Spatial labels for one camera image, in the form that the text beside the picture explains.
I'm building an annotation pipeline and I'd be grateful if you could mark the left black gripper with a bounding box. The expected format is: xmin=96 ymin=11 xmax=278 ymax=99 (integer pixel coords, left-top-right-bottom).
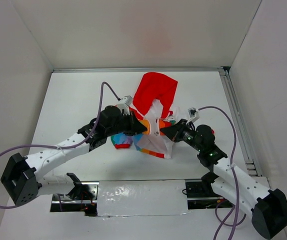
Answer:
xmin=105 ymin=110 xmax=147 ymax=137

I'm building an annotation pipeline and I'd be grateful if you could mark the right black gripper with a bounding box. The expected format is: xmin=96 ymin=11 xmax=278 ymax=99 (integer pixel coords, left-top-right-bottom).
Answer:
xmin=160 ymin=118 xmax=204 ymax=152

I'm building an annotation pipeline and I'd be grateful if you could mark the rainbow red white jacket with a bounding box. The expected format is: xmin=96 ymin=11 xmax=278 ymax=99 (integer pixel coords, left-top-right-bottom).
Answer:
xmin=110 ymin=72 xmax=179 ymax=159

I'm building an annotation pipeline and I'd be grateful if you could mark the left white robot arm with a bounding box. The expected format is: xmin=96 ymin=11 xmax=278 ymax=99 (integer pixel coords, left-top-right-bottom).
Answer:
xmin=0 ymin=105 xmax=147 ymax=207

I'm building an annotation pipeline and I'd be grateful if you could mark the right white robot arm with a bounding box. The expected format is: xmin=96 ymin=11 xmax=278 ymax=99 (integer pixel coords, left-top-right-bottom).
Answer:
xmin=159 ymin=119 xmax=287 ymax=240

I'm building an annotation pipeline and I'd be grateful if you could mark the white taped cover board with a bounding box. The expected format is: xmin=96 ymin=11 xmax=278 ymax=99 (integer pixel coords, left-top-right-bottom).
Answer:
xmin=97 ymin=179 xmax=189 ymax=217

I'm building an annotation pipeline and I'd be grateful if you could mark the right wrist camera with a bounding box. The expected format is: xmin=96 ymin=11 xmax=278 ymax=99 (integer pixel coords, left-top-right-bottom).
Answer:
xmin=187 ymin=107 xmax=200 ymax=123

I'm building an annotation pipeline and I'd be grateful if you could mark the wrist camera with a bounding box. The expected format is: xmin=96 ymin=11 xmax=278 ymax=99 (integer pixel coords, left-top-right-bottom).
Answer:
xmin=116 ymin=95 xmax=133 ymax=112
xmin=187 ymin=107 xmax=200 ymax=123

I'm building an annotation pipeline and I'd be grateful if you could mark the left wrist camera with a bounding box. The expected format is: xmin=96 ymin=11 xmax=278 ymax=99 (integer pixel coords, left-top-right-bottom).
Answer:
xmin=116 ymin=95 xmax=133 ymax=112

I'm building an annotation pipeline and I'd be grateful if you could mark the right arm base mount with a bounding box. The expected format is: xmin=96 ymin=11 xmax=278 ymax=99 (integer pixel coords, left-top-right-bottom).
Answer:
xmin=182 ymin=179 xmax=232 ymax=210

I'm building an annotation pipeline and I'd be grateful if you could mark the aluminium frame rail right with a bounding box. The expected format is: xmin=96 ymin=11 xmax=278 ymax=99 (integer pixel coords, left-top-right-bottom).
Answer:
xmin=218 ymin=66 xmax=263 ymax=177

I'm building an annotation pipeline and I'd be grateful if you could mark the aluminium frame rail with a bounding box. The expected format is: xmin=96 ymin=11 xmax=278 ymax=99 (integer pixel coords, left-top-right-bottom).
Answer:
xmin=218 ymin=66 xmax=263 ymax=177
xmin=53 ymin=67 xmax=225 ymax=73

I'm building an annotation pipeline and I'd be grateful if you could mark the aluminium frame rail back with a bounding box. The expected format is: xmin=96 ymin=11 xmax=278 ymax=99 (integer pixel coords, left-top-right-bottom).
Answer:
xmin=53 ymin=67 xmax=225 ymax=73

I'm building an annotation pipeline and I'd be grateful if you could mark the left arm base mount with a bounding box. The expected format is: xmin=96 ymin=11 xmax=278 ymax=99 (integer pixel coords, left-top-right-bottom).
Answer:
xmin=50 ymin=181 xmax=100 ymax=217

